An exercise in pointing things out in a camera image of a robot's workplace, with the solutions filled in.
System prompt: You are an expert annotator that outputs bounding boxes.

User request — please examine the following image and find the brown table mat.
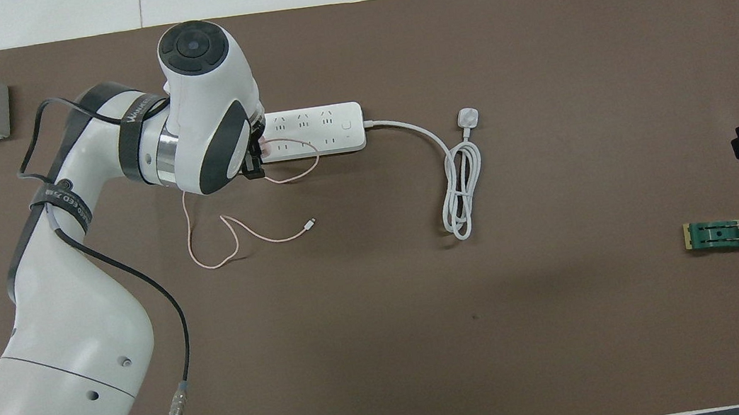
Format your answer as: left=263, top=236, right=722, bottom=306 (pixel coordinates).
left=0, top=0, right=739, bottom=415

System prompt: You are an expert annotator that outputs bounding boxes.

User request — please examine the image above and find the white power cord with plug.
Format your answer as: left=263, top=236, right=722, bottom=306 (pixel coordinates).
left=362, top=105, right=495, bottom=252

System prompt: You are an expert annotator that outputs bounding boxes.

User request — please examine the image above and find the pink charging cable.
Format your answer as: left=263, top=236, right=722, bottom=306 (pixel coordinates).
left=175, top=132, right=333, bottom=272

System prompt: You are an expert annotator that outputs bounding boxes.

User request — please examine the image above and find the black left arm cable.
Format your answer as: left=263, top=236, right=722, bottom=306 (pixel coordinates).
left=8, top=84, right=201, bottom=415

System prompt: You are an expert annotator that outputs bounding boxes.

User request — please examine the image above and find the white power strip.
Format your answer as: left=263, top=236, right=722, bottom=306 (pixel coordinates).
left=257, top=100, right=368, bottom=164

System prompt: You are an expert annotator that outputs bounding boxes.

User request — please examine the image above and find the green knife switch yellow base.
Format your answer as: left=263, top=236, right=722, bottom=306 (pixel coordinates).
left=682, top=216, right=739, bottom=259

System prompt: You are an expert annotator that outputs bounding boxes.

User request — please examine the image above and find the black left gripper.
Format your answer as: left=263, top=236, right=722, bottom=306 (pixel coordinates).
left=236, top=114, right=275, bottom=182

